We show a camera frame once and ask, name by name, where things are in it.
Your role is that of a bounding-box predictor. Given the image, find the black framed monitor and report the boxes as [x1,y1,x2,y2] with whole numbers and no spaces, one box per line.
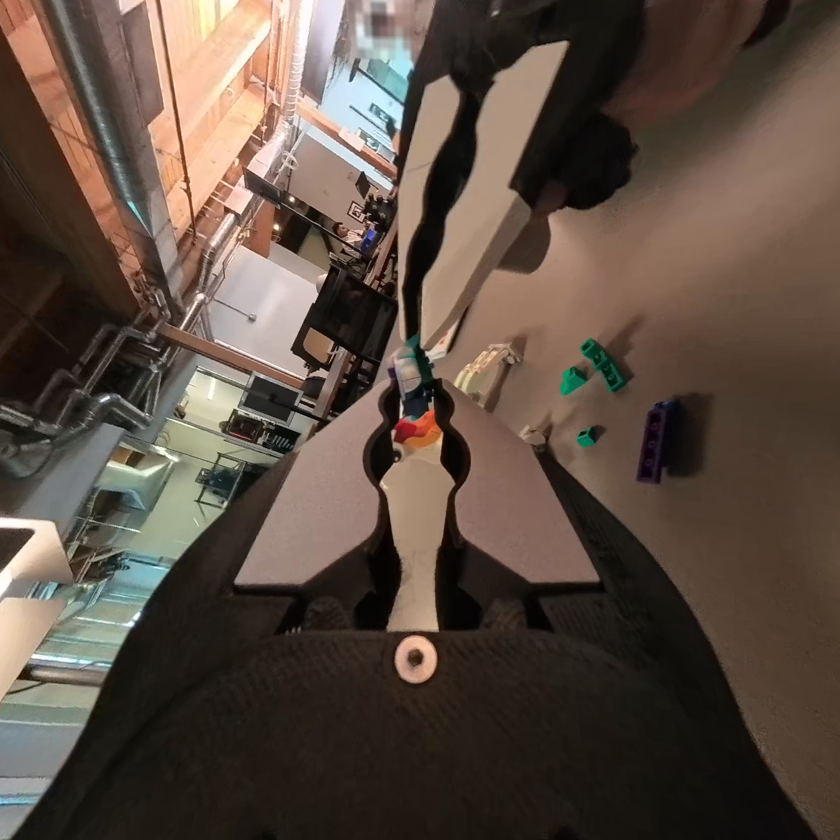
[290,264,399,370]

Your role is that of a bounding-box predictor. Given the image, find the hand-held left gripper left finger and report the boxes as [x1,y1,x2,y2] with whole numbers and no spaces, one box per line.
[233,379,406,589]

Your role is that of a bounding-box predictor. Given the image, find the silver air duct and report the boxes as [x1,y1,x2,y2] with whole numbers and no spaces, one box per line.
[39,0,181,322]

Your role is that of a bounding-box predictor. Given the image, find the green lego plate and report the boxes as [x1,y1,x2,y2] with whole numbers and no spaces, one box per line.
[579,338,629,394]

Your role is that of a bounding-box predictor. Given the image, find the purple lego brick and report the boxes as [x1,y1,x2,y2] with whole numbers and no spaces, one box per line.
[635,395,685,487]

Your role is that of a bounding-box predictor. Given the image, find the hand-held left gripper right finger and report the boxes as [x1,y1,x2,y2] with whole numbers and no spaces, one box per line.
[430,379,601,613]

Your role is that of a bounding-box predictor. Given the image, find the teal and blue lego assembly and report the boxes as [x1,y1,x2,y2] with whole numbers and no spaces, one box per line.
[390,333,439,421]

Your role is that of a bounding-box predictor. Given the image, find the grey flat monitor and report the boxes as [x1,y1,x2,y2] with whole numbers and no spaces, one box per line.
[236,371,305,427]

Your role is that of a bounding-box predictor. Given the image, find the white lego unicorn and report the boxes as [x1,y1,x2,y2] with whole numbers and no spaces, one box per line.
[453,340,525,413]

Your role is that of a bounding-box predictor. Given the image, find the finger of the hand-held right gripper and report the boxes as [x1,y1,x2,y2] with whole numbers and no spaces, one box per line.
[419,41,572,353]
[395,73,475,349]

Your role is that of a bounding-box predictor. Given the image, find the person's right forearm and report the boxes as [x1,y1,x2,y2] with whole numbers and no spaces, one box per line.
[742,0,791,50]

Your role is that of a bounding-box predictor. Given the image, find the rainbow lego disc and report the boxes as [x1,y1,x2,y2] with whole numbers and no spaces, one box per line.
[386,410,455,632]

